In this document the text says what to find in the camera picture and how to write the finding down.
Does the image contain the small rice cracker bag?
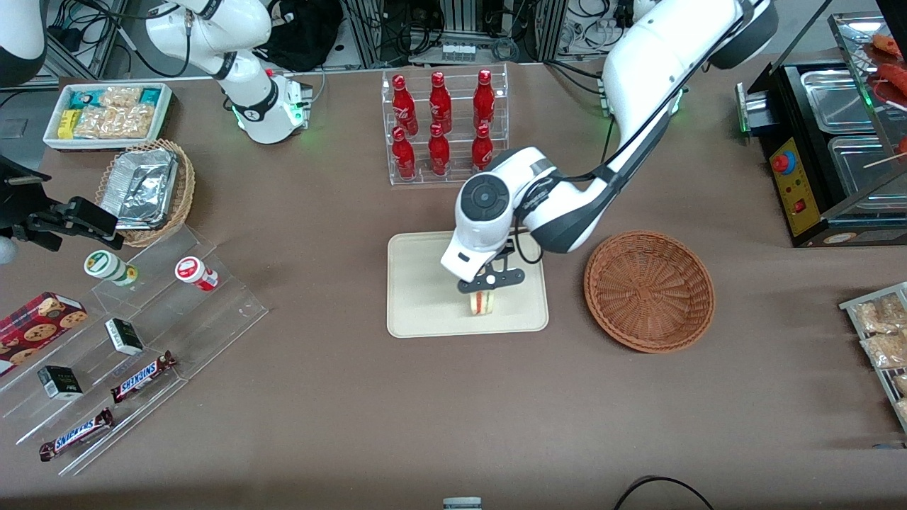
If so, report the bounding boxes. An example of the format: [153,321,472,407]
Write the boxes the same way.
[98,86,144,108]

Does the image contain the white rectangular snack bin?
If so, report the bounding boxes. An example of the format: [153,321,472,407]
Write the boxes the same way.
[43,82,174,152]

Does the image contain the red cookie box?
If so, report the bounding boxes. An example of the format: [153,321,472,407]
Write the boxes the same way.
[0,291,89,377]

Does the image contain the red cola bottle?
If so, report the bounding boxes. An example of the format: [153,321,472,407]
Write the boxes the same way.
[428,72,454,135]
[427,123,452,177]
[391,126,417,181]
[472,69,497,131]
[391,74,419,137]
[471,124,495,173]

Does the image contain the small dark green box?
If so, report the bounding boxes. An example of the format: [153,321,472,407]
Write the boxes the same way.
[104,317,145,356]
[37,365,84,401]

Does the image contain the triangular sandwich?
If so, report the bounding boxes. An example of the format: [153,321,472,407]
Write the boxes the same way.
[466,286,499,318]

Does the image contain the grey wire snack tray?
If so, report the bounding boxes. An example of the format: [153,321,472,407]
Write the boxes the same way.
[839,281,907,434]

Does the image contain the black hot food warmer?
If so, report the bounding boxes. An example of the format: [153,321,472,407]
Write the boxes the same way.
[736,11,907,249]

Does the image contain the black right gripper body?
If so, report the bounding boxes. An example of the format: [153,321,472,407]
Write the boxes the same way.
[0,154,55,249]

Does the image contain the black bag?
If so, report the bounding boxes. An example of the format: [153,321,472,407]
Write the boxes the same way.
[255,0,345,73]

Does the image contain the clear acrylic stepped stand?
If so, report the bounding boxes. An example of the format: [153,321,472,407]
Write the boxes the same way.
[0,225,269,477]

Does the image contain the snickers chocolate bar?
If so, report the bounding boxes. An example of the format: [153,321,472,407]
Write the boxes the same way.
[38,407,115,463]
[109,350,177,404]

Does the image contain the green lidded white cup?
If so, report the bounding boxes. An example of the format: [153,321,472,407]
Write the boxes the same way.
[84,249,140,288]

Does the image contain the beige rectangular tray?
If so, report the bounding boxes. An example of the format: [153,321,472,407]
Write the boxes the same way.
[386,227,551,339]

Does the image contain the clear bagged fried snack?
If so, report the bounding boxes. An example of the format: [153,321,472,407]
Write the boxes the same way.
[852,293,907,335]
[860,331,907,370]

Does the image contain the red sausage skewers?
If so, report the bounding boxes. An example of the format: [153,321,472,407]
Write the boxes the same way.
[870,33,907,103]

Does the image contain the large rice cracker bag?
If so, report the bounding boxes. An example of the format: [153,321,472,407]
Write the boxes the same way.
[74,103,155,140]

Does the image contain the silver foil containers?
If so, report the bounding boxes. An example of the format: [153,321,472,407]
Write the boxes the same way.
[98,148,179,232]

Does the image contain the light wicker basket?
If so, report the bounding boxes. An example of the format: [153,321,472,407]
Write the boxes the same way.
[95,138,196,249]

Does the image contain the red lidded white cup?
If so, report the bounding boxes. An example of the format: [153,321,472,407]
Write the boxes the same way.
[174,256,220,293]

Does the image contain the clear acrylic bottle rack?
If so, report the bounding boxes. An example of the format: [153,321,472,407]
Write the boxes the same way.
[381,63,510,187]

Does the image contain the black cable loop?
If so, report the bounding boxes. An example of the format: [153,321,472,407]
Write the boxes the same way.
[612,475,716,510]

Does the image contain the brown round wicker basket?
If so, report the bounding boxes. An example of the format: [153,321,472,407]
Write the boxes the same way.
[583,229,716,354]

